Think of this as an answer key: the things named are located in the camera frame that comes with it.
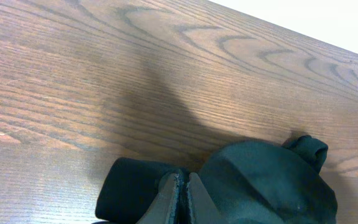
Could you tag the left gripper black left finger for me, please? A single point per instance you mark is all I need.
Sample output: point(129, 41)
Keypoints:
point(164, 209)

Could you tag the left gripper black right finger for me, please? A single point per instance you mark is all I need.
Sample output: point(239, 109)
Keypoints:
point(199, 205)

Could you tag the black t-shirt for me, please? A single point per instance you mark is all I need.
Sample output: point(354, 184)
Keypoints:
point(248, 181)

